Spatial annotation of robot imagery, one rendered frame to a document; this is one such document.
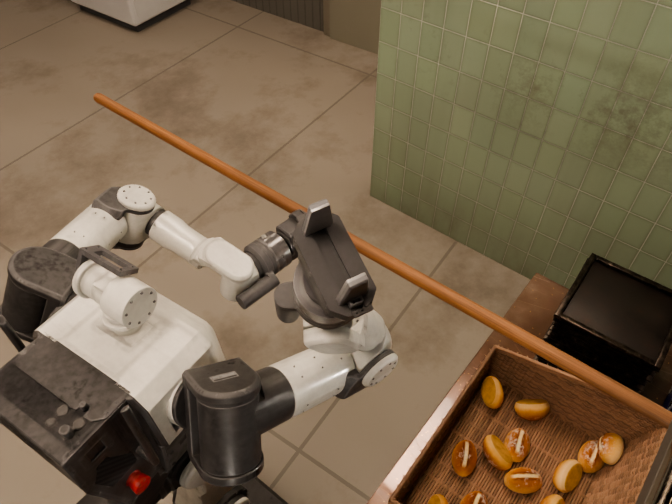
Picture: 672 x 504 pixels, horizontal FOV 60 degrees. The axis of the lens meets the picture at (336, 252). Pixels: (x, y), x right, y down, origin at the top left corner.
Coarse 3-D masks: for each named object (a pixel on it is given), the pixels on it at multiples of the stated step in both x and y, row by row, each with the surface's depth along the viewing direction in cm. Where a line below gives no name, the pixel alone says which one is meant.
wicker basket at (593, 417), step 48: (480, 384) 174; (528, 384) 167; (576, 384) 154; (480, 432) 164; (528, 432) 164; (576, 432) 164; (624, 432) 154; (432, 480) 155; (480, 480) 155; (624, 480) 140
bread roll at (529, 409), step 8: (520, 400) 166; (528, 400) 166; (536, 400) 165; (544, 400) 165; (520, 408) 163; (528, 408) 162; (536, 408) 162; (544, 408) 162; (520, 416) 164; (528, 416) 163; (536, 416) 163; (544, 416) 164
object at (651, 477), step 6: (666, 432) 79; (666, 438) 77; (666, 444) 76; (660, 450) 76; (666, 450) 75; (660, 456) 75; (654, 462) 76; (660, 462) 74; (654, 468) 74; (648, 474) 75; (654, 474) 73; (648, 480) 74; (654, 480) 72; (648, 486) 72; (642, 492) 73; (648, 492) 71; (642, 498) 72
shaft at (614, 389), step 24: (96, 96) 170; (144, 120) 161; (192, 144) 154; (216, 168) 148; (264, 192) 141; (360, 240) 129; (384, 264) 126; (432, 288) 121; (480, 312) 116; (528, 336) 112; (552, 360) 110; (576, 360) 108; (600, 384) 105; (648, 408) 102
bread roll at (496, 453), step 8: (488, 440) 156; (496, 440) 157; (488, 448) 155; (496, 448) 154; (504, 448) 156; (488, 456) 155; (496, 456) 153; (504, 456) 153; (496, 464) 153; (504, 464) 152
